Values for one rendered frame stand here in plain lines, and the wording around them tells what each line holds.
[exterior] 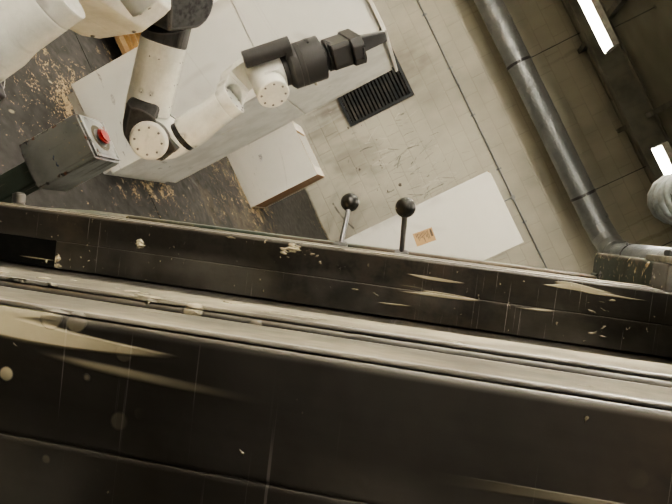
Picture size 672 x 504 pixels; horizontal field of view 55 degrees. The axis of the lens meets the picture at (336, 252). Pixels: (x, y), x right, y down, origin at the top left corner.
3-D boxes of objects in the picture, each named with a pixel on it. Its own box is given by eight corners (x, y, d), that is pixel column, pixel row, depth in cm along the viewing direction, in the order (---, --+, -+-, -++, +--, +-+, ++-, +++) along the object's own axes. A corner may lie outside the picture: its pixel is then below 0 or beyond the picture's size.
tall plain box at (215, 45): (134, 112, 448) (358, -12, 419) (170, 189, 446) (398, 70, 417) (58, 84, 359) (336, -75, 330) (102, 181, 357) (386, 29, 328)
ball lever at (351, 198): (330, 255, 127) (343, 198, 133) (349, 257, 127) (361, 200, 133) (328, 246, 124) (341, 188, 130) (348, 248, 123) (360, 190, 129)
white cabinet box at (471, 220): (266, 280, 562) (483, 176, 528) (294, 340, 560) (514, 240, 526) (245, 287, 502) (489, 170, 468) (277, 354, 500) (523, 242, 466)
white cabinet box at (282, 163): (240, 158, 667) (301, 126, 655) (263, 208, 665) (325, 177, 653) (225, 153, 622) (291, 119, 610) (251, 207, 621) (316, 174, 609)
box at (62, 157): (45, 152, 166) (103, 120, 163) (64, 193, 165) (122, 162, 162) (14, 146, 154) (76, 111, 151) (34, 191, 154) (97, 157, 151)
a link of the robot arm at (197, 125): (231, 124, 127) (156, 178, 131) (239, 117, 136) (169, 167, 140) (197, 78, 124) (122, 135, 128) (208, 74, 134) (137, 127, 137)
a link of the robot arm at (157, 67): (106, 147, 128) (130, 34, 120) (127, 136, 140) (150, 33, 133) (162, 165, 129) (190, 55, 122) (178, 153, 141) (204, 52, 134)
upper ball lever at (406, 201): (392, 253, 126) (397, 192, 119) (411, 255, 126) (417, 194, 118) (389, 263, 123) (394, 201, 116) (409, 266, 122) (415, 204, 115)
